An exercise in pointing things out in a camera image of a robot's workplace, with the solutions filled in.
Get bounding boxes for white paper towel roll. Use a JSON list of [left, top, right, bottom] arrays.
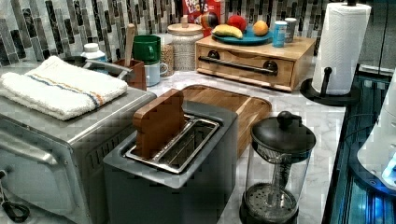
[[312, 3, 372, 95]]

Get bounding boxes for glass jar with wooden lid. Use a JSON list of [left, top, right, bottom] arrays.
[[167, 15, 204, 71]]

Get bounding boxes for grey can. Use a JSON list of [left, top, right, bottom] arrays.
[[285, 18, 297, 43]]

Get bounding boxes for brown toy bread slice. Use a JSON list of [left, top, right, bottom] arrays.
[[133, 89, 185, 159]]

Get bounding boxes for wooden cutting board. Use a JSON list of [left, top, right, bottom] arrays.
[[182, 85, 272, 157]]

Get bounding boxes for red apple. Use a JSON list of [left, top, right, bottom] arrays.
[[227, 15, 247, 32]]

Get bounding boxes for grey two-slot toaster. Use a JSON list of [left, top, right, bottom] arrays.
[[104, 101, 238, 224]]

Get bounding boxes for white striped folded towel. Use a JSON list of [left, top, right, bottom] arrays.
[[1, 56, 128, 120]]

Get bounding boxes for brown utensil holder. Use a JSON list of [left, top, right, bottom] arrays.
[[121, 59, 147, 91]]

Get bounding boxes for black glass french press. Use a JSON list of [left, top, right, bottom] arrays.
[[239, 111, 316, 224]]

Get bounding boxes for orange fruit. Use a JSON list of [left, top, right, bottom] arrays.
[[252, 21, 269, 36]]

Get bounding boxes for light blue mug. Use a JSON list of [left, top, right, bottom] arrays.
[[145, 62, 168, 87]]

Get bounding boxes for red cereal box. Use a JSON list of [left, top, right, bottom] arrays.
[[182, 0, 224, 36]]

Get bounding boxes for yellow banana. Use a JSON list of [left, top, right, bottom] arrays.
[[212, 24, 243, 39]]

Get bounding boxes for wooden spoon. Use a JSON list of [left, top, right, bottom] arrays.
[[124, 23, 135, 67]]

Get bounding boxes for metal pan with handle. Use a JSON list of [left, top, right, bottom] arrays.
[[64, 56, 135, 81]]

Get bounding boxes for black paper towel holder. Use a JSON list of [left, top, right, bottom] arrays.
[[300, 0, 372, 106]]

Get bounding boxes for white pill bottle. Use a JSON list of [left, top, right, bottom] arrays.
[[80, 43, 107, 63]]

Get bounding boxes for teal plate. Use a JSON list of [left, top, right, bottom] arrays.
[[212, 26, 273, 46]]

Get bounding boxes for silver toaster oven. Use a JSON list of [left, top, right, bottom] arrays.
[[1, 86, 155, 224]]

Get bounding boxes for black cable loop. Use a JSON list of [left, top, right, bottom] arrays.
[[0, 169, 31, 224]]

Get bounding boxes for blue can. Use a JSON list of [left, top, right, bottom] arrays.
[[273, 21, 287, 48]]

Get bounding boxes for green mug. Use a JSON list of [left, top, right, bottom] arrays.
[[133, 35, 161, 64]]

